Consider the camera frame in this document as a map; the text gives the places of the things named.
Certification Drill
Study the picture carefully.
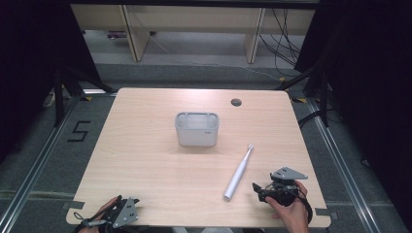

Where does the bundle of black cables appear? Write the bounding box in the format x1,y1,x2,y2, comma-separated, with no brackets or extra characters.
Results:
257,8,304,78

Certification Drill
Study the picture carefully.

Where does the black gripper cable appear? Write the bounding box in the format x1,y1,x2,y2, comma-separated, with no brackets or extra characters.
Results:
299,191,315,225

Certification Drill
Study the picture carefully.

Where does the person's left hand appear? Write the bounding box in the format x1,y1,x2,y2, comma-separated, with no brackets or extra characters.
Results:
77,196,120,233

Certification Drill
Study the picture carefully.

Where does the aluminium floor rail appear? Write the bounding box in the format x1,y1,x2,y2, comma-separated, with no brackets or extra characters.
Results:
306,97,381,233
0,94,83,233

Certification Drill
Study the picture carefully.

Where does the person's right hand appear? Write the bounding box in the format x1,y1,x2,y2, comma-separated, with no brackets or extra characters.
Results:
264,180,311,233

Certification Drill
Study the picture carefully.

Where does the black metal stand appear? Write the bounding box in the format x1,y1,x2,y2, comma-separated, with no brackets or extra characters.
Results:
52,66,117,128
274,64,332,128

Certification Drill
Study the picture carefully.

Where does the black floor cable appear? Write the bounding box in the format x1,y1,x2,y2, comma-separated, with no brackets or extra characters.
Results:
296,109,341,130

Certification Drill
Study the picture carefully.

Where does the black curtain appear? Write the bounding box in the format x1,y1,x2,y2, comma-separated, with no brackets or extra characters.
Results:
292,0,412,224
0,0,104,163

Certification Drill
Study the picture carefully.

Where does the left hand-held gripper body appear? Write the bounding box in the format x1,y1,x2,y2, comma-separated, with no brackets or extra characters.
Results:
96,195,141,233

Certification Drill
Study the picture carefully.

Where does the white electric toothbrush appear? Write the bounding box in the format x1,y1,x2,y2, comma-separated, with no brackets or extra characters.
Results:
223,143,256,202

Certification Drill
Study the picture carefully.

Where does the thin white floor cable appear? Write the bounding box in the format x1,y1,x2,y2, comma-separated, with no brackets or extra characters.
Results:
149,32,284,83

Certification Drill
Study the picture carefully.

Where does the translucent grey plastic holder box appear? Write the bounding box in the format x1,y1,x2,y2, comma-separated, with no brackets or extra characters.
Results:
174,111,221,148

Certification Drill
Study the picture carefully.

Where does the beige wooden desk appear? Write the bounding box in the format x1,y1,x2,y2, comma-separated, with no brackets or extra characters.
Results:
70,3,317,64

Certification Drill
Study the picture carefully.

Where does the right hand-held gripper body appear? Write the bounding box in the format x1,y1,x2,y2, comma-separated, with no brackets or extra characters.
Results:
262,166,309,208

